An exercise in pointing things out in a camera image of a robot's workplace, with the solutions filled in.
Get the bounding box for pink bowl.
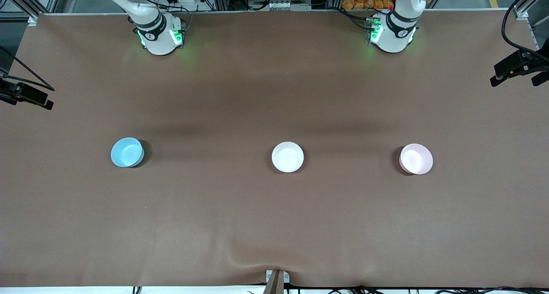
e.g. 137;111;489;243
399;143;434;175

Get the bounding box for light blue bowl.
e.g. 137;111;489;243
111;137;145;168

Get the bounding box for white bowl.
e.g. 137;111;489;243
271;141;305;173

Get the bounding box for brown table mat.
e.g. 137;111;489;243
0;10;549;288

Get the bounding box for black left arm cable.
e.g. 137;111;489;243
500;0;549;54

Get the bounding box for aluminium table frame rail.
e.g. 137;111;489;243
0;0;65;22
513;0;549;50

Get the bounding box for grey metal camera bracket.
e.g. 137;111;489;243
265;269;290;294

